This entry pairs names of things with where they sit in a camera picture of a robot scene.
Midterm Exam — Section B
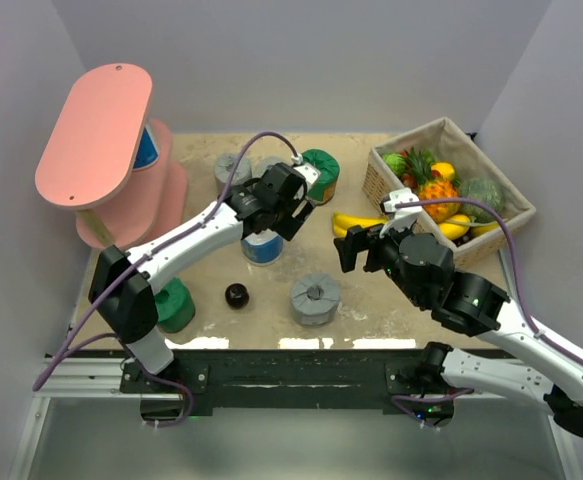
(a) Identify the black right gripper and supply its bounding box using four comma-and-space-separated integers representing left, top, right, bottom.
334, 214, 426, 307

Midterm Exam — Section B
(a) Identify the grey roll with barcode label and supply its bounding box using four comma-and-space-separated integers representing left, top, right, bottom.
252, 156, 284, 179

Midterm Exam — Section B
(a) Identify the grey roll front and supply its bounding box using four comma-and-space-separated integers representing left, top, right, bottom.
290, 273, 341, 327

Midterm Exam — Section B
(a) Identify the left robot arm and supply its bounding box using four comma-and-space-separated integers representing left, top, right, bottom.
88, 163, 320, 392

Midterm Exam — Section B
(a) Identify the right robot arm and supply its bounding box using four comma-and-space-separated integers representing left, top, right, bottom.
333, 225, 583, 438

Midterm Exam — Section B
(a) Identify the pink three-tier shelf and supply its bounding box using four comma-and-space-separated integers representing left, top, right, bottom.
35, 63, 188, 249

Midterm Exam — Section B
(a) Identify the yellow banana bunch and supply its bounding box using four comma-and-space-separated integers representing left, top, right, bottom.
332, 213, 387, 238

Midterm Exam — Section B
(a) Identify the green wrapped paper roll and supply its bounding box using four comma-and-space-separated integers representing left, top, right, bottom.
301, 149, 340, 205

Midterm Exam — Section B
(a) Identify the yellow lemon in basket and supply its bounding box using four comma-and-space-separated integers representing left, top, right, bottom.
438, 214, 472, 241

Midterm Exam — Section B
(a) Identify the grey roll with cartoon label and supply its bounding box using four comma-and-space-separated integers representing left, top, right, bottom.
213, 153, 252, 195

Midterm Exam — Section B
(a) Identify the green artificial fruit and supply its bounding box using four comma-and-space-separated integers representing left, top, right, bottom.
382, 153, 407, 178

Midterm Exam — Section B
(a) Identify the artificial pineapple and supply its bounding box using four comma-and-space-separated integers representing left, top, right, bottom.
403, 148, 460, 224

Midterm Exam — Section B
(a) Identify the yellow artificial fruit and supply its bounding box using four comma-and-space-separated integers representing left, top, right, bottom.
430, 162, 456, 182

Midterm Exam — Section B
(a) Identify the green artificial melon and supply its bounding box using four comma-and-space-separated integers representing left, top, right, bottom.
458, 178, 505, 224

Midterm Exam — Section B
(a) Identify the wicker basket with cloth liner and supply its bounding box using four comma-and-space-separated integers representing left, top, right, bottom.
362, 117, 536, 268

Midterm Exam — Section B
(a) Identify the green wrapped roll front left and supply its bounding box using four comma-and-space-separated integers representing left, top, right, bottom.
154, 278, 196, 334

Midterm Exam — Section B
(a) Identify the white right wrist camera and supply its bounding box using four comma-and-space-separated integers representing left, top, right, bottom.
379, 188, 423, 238

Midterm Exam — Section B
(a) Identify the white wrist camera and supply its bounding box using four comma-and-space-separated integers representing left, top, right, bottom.
292, 155, 321, 200
379, 188, 423, 238

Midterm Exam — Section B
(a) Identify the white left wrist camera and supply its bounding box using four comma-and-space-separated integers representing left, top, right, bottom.
292, 155, 321, 200

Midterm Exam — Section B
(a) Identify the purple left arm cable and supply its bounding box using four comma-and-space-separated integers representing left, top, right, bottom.
32, 131, 302, 393

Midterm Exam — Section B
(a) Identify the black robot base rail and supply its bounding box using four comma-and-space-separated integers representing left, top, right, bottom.
35, 344, 517, 431

